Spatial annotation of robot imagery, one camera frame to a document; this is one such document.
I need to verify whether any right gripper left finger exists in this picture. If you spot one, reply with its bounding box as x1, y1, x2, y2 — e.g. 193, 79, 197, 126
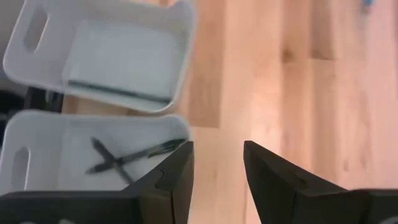
124, 140, 195, 224

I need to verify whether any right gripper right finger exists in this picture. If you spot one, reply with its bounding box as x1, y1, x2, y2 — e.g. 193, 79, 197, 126
243, 140, 371, 224

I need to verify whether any black pen with clip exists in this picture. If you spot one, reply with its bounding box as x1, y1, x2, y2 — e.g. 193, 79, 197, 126
90, 136, 135, 185

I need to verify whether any pale grey plastic bin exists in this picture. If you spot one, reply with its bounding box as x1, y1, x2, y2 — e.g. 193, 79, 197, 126
2, 0, 197, 114
0, 109, 192, 197

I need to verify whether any blue pencil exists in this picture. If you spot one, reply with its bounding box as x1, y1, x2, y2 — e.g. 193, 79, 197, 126
360, 0, 377, 14

